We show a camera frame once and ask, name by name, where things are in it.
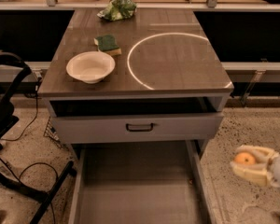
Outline orange fruit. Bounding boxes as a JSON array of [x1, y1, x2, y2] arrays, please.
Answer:
[[234, 152, 256, 165]]

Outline green chip bag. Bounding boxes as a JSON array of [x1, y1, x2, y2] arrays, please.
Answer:
[[97, 0, 137, 21]]

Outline black floor cable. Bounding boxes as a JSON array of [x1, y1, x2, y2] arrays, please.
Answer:
[[0, 91, 60, 224]]

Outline white bowl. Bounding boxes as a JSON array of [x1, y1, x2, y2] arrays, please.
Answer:
[[66, 51, 116, 84]]

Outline grey drawer cabinet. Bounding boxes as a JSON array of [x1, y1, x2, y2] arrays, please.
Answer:
[[37, 7, 235, 161]]

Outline open lower grey drawer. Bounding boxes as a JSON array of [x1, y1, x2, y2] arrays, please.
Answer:
[[68, 141, 217, 224]]

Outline green yellow sponge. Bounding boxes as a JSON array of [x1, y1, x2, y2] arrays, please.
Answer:
[[94, 35, 121, 56]]

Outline upper grey drawer with handle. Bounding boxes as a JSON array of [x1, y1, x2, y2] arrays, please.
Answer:
[[52, 112, 223, 144]]

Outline black chair frame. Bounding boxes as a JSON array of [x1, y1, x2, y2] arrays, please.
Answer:
[[0, 49, 77, 224]]

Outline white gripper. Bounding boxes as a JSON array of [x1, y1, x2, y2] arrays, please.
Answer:
[[231, 145, 280, 190]]

